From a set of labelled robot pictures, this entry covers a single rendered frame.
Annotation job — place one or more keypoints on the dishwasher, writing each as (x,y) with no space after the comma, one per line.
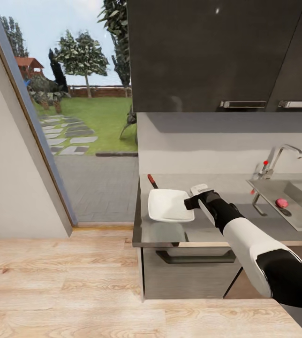
(201,272)

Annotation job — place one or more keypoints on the cabinet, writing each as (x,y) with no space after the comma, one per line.
(215,55)

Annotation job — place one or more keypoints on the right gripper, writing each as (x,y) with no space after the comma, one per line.
(190,203)

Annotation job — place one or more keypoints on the vidalia onion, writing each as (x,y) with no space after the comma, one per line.
(282,203)

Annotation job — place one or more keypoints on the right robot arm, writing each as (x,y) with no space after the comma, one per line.
(273,269)

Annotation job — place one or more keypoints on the fixed window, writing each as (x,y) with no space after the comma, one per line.
(68,62)

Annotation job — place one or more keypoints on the bowl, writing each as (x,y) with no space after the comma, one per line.
(168,206)

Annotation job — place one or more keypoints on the parer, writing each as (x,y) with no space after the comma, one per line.
(152,181)

